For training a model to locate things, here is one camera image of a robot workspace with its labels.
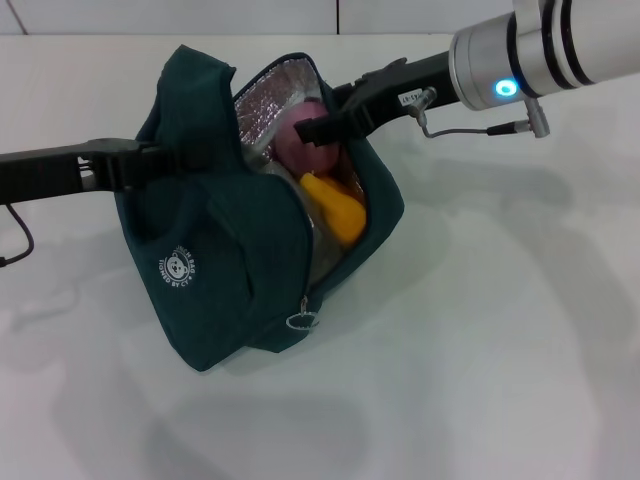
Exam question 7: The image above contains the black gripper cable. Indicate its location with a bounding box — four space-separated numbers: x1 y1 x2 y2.
405 85 531 140
0 201 36 270

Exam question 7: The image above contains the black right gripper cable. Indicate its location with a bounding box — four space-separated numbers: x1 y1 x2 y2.
405 85 531 140

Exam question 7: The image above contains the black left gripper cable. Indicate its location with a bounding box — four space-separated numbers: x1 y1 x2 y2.
0 201 36 270

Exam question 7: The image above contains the yellow banana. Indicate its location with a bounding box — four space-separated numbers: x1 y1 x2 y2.
299 172 368 246

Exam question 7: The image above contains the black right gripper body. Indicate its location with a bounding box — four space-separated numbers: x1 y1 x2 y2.
366 48 460 135

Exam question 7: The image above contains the dark teal insulated lunch bag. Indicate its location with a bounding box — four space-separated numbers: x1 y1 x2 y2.
113 44 405 374

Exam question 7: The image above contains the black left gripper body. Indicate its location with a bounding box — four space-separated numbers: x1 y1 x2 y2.
0 141 97 207

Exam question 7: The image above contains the pink peach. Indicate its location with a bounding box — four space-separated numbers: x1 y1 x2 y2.
273 97 342 172

